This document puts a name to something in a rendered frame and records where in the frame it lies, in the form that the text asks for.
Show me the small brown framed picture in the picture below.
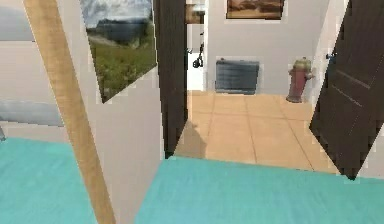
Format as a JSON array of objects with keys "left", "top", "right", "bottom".
[{"left": 185, "top": 3, "right": 206, "bottom": 25}]

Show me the grey radiator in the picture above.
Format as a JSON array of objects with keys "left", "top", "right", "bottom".
[{"left": 214, "top": 57, "right": 261, "bottom": 96}]

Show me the landscape picture on wall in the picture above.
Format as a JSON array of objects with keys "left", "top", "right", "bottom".
[{"left": 79, "top": 0, "right": 158, "bottom": 104}]

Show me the dark brown room door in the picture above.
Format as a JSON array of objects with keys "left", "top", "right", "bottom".
[
  {"left": 308, "top": 0, "right": 384, "bottom": 181},
  {"left": 152, "top": 0, "right": 190, "bottom": 160}
]

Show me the light wooden beam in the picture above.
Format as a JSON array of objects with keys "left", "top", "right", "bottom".
[{"left": 22, "top": 0, "right": 117, "bottom": 224}]

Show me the red fire hydrant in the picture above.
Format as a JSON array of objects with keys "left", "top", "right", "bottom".
[{"left": 285, "top": 56, "right": 316, "bottom": 104}]

